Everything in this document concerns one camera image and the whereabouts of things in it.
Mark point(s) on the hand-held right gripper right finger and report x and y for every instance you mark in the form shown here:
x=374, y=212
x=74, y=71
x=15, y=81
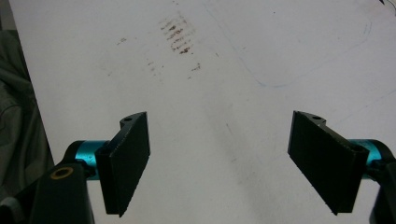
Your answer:
x=327, y=161

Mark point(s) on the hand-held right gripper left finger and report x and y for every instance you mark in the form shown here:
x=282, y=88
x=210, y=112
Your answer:
x=124, y=161

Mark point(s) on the dark grey cloth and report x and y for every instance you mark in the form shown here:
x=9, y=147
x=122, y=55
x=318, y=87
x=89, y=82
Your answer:
x=18, y=118

